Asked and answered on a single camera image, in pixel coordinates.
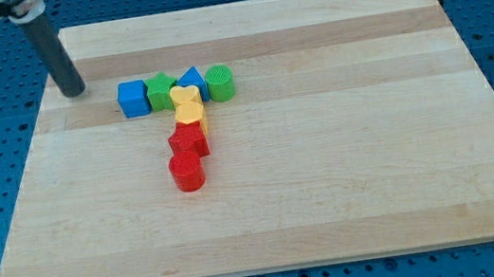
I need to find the red star block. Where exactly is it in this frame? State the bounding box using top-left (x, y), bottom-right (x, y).
top-left (168, 121), bottom-right (210, 157)

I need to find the blue triangle block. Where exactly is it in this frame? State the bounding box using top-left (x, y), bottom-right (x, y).
top-left (176, 66), bottom-right (210, 102)

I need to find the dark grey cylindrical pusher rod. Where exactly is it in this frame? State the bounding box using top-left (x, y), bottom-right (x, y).
top-left (20, 14), bottom-right (86, 98)

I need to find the yellow hexagon block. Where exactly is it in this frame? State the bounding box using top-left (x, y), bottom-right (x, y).
top-left (175, 101), bottom-right (209, 135)

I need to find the green star block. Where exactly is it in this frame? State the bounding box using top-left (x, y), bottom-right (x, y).
top-left (145, 71), bottom-right (176, 111)

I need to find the light wooden board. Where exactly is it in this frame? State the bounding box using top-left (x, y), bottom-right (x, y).
top-left (0, 0), bottom-right (494, 277)

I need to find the blue cube block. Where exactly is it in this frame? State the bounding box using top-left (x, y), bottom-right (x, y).
top-left (117, 80), bottom-right (153, 118)

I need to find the red cylinder block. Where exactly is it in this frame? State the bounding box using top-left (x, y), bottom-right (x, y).
top-left (168, 150), bottom-right (206, 193)

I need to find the green cylinder block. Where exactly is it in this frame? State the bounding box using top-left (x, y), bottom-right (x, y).
top-left (205, 65), bottom-right (235, 102)

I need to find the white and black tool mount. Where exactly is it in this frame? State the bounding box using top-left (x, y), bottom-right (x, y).
top-left (0, 0), bottom-right (46, 25)

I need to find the yellow heart block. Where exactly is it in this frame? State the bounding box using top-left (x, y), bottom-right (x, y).
top-left (169, 85), bottom-right (203, 109)

